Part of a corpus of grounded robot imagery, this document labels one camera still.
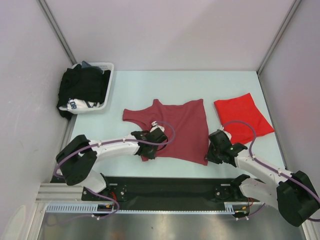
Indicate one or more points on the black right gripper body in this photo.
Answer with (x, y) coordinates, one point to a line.
(213, 155)

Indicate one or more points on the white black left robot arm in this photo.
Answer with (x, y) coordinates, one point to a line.
(76, 161)

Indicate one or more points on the aluminium corner post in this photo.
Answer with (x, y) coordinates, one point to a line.
(279, 34)
(48, 14)

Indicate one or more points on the white slotted cable duct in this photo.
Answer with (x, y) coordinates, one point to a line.
(103, 209)

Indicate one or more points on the right aluminium corner post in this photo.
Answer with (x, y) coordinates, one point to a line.
(279, 34)

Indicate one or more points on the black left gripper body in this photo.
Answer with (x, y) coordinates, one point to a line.
(150, 154)

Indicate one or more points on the white garment blue letters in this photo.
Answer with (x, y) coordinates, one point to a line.
(78, 105)

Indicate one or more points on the left aluminium corner post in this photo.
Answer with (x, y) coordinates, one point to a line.
(48, 14)

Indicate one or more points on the pink garment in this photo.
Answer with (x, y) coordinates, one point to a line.
(185, 124)

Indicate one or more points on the black garment in basket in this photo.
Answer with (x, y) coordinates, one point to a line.
(85, 85)

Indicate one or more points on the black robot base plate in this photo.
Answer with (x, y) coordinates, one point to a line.
(173, 194)

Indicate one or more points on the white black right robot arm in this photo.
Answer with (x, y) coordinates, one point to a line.
(291, 193)

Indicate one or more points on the red tank top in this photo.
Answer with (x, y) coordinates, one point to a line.
(241, 118)

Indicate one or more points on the white plastic laundry basket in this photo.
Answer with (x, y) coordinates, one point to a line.
(105, 85)

